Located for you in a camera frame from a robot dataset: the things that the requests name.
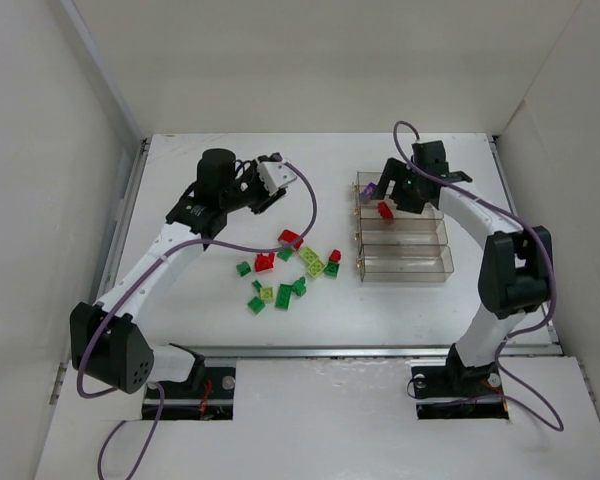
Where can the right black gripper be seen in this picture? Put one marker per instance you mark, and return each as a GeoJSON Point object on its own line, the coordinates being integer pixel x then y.
{"type": "Point", "coordinates": [397, 176]}

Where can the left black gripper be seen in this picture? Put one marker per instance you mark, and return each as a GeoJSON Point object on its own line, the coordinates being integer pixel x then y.
{"type": "Point", "coordinates": [259, 197]}

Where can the small purple lego brick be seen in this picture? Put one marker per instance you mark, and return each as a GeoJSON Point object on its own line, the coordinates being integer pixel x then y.
{"type": "Point", "coordinates": [366, 195]}

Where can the red rounded lego brick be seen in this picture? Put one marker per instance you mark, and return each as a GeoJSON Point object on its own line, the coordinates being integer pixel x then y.
{"type": "Point", "coordinates": [290, 239]}

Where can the red rectangular lego brick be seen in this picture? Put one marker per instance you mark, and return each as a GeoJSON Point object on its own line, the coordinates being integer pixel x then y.
{"type": "Point", "coordinates": [384, 211]}

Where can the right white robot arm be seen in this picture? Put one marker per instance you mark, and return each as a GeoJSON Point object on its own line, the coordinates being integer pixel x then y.
{"type": "Point", "coordinates": [514, 278]}

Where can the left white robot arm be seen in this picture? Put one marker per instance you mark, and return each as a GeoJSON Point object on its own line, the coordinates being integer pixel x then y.
{"type": "Point", "coordinates": [109, 338]}

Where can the clear container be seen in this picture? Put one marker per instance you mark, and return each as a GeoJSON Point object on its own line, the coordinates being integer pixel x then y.
{"type": "Point", "coordinates": [405, 263]}
{"type": "Point", "coordinates": [370, 180]}
{"type": "Point", "coordinates": [400, 232]}
{"type": "Point", "coordinates": [372, 210]}

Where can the red irregular lego piece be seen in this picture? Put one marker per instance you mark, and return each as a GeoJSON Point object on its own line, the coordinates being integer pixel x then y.
{"type": "Point", "coordinates": [264, 262]}

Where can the lime lego brick upper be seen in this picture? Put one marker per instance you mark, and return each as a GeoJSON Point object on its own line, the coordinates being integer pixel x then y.
{"type": "Point", "coordinates": [307, 255]}

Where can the lime lego brick lower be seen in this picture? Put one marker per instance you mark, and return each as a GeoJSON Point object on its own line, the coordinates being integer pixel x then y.
{"type": "Point", "coordinates": [316, 268]}

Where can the small lime lego brick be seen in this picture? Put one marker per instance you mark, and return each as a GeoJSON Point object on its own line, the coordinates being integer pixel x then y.
{"type": "Point", "coordinates": [267, 294]}

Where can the long green lego brick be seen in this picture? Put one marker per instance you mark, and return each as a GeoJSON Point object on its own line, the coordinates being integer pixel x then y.
{"type": "Point", "coordinates": [283, 296]}

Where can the green lego piece studded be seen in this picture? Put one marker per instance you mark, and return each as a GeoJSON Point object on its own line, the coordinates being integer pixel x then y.
{"type": "Point", "coordinates": [299, 287]}

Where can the green lego brick bottom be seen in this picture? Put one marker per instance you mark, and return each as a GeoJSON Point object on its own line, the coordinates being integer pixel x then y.
{"type": "Point", "coordinates": [256, 305]}

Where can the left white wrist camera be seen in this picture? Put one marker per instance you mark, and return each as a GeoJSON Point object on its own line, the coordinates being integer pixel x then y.
{"type": "Point", "coordinates": [274, 173]}

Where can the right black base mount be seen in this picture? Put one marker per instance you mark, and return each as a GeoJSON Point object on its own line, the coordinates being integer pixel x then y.
{"type": "Point", "coordinates": [445, 392]}

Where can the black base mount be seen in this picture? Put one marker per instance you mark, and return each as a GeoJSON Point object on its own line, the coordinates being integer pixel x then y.
{"type": "Point", "coordinates": [209, 399]}
{"type": "Point", "coordinates": [445, 392]}

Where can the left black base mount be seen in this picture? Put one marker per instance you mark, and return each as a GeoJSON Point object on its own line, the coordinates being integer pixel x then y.
{"type": "Point", "coordinates": [209, 399]}

